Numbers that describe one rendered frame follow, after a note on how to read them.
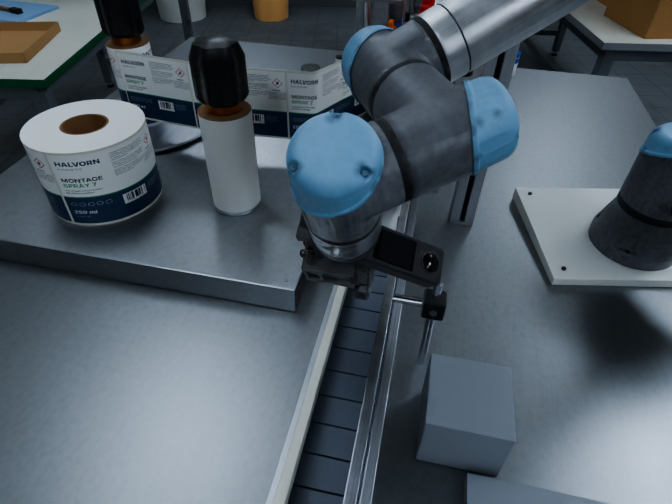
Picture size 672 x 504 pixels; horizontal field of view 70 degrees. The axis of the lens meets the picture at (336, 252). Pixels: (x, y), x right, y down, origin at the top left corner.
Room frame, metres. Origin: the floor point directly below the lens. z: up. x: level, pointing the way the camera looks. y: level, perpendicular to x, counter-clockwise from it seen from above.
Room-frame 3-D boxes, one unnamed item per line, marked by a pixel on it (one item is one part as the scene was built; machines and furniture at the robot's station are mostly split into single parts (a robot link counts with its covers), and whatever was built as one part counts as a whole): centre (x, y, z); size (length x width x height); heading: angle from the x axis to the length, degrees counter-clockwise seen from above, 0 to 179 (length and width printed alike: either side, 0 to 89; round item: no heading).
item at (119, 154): (0.77, 0.44, 0.95); 0.20 x 0.20 x 0.14
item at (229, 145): (0.75, 0.19, 1.03); 0.09 x 0.09 x 0.30
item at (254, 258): (0.98, 0.31, 0.86); 0.80 x 0.67 x 0.05; 169
